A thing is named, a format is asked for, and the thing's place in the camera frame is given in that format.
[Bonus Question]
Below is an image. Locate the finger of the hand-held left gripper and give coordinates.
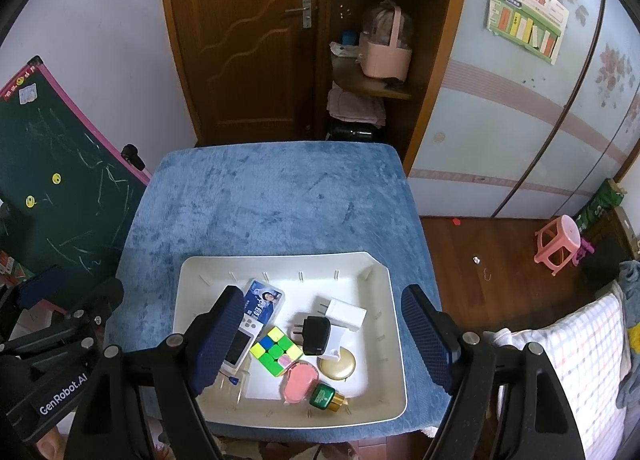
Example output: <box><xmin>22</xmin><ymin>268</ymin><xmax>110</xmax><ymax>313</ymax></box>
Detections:
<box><xmin>65</xmin><ymin>279</ymin><xmax>125</xmax><ymax>333</ymax></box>
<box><xmin>20</xmin><ymin>266</ymin><xmax>66</xmax><ymax>311</ymax></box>

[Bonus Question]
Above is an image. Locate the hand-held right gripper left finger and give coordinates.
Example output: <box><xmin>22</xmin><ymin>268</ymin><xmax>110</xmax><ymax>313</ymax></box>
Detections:
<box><xmin>62</xmin><ymin>285</ymin><xmax>246</xmax><ymax>460</ymax></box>

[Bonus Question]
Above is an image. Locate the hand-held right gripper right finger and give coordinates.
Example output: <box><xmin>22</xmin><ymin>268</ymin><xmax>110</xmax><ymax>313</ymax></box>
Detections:
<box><xmin>401</xmin><ymin>284</ymin><xmax>586</xmax><ymax>460</ymax></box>

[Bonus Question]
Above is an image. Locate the white handheld device with screen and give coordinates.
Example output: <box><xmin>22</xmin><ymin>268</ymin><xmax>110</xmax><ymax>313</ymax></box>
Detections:
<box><xmin>222</xmin><ymin>317</ymin><xmax>258</xmax><ymax>371</ymax></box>

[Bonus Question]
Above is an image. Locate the blue printed card case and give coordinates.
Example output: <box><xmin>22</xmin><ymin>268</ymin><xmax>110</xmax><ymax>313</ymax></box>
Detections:
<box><xmin>240</xmin><ymin>280</ymin><xmax>285</xmax><ymax>336</ymax></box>

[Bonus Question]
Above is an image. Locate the colourful puzzle cube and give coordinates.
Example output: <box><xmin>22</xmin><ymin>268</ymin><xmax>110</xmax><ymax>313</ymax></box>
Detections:
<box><xmin>249</xmin><ymin>326</ymin><xmax>304</xmax><ymax>378</ymax></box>

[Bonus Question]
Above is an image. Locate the white charger block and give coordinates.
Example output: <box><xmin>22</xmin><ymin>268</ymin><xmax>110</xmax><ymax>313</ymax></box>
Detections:
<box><xmin>315</xmin><ymin>295</ymin><xmax>368</xmax><ymax>332</ymax></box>

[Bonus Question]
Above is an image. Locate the pink tape dispenser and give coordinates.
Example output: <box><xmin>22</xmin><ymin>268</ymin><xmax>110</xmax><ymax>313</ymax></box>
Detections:
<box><xmin>280</xmin><ymin>360</ymin><xmax>321</xmax><ymax>406</ymax></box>

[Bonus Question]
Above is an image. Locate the black charger plug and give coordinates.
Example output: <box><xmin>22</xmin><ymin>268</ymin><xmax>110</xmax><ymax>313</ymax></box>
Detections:
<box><xmin>292</xmin><ymin>315</ymin><xmax>331</xmax><ymax>356</ymax></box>

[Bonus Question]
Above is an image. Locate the round gold compact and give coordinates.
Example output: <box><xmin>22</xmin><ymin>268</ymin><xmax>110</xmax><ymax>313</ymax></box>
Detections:
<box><xmin>317</xmin><ymin>346</ymin><xmax>357</xmax><ymax>382</ymax></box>

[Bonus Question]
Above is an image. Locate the white plastic tray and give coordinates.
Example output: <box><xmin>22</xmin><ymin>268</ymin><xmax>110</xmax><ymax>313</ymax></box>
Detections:
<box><xmin>172</xmin><ymin>251</ymin><xmax>407</xmax><ymax>430</ymax></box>

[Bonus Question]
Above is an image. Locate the green bottle with gold cap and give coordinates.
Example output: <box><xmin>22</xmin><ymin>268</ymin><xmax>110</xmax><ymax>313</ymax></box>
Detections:
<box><xmin>307</xmin><ymin>384</ymin><xmax>348</xmax><ymax>413</ymax></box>

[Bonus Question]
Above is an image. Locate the person's left hand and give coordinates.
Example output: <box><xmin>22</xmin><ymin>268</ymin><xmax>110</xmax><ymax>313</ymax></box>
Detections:
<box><xmin>36</xmin><ymin>429</ymin><xmax>65</xmax><ymax>460</ymax></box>

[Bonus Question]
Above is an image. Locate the white checked cloth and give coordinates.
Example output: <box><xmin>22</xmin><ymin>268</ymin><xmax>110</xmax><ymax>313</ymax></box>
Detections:
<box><xmin>495</xmin><ymin>290</ymin><xmax>631</xmax><ymax>460</ymax></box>

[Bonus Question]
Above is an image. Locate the black chalkboard knob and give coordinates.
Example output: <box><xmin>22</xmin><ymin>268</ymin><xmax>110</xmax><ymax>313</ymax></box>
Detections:
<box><xmin>121</xmin><ymin>144</ymin><xmax>147</xmax><ymax>172</ymax></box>

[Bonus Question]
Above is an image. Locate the pink plastic stool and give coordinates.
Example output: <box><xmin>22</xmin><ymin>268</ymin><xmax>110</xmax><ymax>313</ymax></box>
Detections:
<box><xmin>534</xmin><ymin>214</ymin><xmax>582</xmax><ymax>277</ymax></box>

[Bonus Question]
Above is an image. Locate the grey cloth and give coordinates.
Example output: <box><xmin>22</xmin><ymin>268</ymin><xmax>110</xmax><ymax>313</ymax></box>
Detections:
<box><xmin>615</xmin><ymin>260</ymin><xmax>640</xmax><ymax>406</ymax></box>

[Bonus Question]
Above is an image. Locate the pale flowered wardrobe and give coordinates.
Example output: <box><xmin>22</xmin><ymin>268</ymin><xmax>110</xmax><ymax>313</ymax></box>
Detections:
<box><xmin>405</xmin><ymin>0</ymin><xmax>640</xmax><ymax>221</ymax></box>

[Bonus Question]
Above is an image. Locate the green package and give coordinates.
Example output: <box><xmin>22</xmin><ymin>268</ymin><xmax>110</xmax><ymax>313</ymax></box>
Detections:
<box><xmin>575</xmin><ymin>179</ymin><xmax>626</xmax><ymax>236</ymax></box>

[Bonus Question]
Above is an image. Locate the black bag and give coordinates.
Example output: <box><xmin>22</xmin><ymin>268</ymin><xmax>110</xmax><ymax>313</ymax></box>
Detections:
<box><xmin>327</xmin><ymin>122</ymin><xmax>376</xmax><ymax>141</ymax></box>

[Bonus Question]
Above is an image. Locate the folded pink cloth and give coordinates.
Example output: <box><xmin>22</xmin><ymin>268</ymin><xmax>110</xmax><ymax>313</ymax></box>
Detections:
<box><xmin>327</xmin><ymin>82</ymin><xmax>387</xmax><ymax>128</ymax></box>

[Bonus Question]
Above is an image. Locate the brown wooden door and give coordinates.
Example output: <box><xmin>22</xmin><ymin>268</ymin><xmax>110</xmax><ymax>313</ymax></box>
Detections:
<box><xmin>160</xmin><ymin>0</ymin><xmax>331</xmax><ymax>146</ymax></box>

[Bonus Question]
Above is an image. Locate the wooden corner shelf unit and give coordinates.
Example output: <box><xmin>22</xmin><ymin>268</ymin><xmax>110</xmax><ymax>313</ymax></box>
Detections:
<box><xmin>315</xmin><ymin>0</ymin><xmax>473</xmax><ymax>176</ymax></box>

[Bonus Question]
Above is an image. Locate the green chalkboard with pink frame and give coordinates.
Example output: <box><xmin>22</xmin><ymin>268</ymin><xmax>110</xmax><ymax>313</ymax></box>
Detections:
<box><xmin>0</xmin><ymin>56</ymin><xmax>151</xmax><ymax>301</ymax></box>

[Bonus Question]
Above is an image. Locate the pink basket with handle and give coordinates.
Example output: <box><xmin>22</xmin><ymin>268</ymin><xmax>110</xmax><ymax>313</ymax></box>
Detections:
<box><xmin>357</xmin><ymin>0</ymin><xmax>413</xmax><ymax>80</ymax></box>

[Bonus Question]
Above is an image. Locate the metal door handle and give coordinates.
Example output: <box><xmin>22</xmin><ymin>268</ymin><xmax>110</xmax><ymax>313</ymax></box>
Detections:
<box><xmin>285</xmin><ymin>0</ymin><xmax>313</xmax><ymax>30</ymax></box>

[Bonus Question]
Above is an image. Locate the wall poster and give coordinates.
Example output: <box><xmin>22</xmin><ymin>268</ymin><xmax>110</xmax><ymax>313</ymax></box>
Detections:
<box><xmin>487</xmin><ymin>0</ymin><xmax>570</xmax><ymax>66</ymax></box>

